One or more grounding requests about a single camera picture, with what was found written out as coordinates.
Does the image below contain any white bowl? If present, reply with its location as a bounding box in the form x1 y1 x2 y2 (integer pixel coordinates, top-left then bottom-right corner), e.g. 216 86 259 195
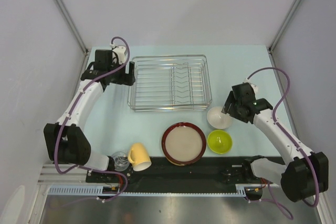
207 106 232 130

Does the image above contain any chrome wire dish rack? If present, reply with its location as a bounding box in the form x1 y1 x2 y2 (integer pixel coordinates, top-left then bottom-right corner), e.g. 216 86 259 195
128 55 212 112

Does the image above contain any lime green bowl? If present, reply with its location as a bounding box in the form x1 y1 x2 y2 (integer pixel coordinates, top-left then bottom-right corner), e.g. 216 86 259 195
207 130 233 154

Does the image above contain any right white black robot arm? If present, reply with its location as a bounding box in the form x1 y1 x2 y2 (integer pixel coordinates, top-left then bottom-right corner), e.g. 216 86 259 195
222 82 329 202

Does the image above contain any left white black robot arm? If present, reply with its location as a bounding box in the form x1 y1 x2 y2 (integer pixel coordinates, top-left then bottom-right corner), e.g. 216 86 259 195
44 45 135 182

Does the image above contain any red rimmed beige plate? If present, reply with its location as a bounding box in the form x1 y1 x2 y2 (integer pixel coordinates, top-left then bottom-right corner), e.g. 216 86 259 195
161 122 206 166

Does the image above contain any yellow mug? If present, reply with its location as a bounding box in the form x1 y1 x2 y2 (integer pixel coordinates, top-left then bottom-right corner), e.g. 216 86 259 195
128 143 152 172

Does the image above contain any clear glass cup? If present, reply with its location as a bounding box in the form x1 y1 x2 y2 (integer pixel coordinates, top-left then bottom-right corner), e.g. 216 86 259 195
111 151 130 172

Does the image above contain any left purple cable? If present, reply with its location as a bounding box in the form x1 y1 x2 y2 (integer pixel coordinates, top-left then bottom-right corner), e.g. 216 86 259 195
48 37 131 209

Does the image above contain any purple cable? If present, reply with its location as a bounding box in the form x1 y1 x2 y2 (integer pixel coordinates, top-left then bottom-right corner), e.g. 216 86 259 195
244 67 320 221
48 37 131 209

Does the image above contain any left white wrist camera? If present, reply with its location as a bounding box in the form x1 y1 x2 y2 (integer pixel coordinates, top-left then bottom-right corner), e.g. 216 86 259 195
111 46 128 65

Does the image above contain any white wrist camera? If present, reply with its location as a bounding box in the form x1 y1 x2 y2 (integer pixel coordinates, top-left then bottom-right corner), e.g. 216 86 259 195
243 78 259 94
111 46 128 65

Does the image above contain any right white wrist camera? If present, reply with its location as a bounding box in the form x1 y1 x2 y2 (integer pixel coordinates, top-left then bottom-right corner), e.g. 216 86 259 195
243 78 259 94

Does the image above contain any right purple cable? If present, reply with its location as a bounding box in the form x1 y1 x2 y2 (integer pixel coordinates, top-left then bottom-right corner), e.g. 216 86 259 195
244 67 320 221

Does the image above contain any left aluminium corner post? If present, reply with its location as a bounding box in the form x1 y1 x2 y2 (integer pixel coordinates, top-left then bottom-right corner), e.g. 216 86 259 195
53 0 89 55

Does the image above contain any aluminium corner post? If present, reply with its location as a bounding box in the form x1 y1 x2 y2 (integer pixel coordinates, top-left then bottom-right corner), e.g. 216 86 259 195
53 0 89 55
268 0 303 54

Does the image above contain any right aluminium corner post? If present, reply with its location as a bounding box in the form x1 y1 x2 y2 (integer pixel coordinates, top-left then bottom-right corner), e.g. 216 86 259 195
268 0 303 54

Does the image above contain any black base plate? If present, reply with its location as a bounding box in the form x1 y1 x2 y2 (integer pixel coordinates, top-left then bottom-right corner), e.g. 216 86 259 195
52 156 289 200

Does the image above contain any white slotted cable duct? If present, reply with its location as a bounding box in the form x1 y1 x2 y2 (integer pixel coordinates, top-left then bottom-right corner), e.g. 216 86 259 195
48 185 256 197

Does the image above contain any aluminium front rail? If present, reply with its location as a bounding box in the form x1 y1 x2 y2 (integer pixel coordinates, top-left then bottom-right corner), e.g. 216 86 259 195
37 164 324 186

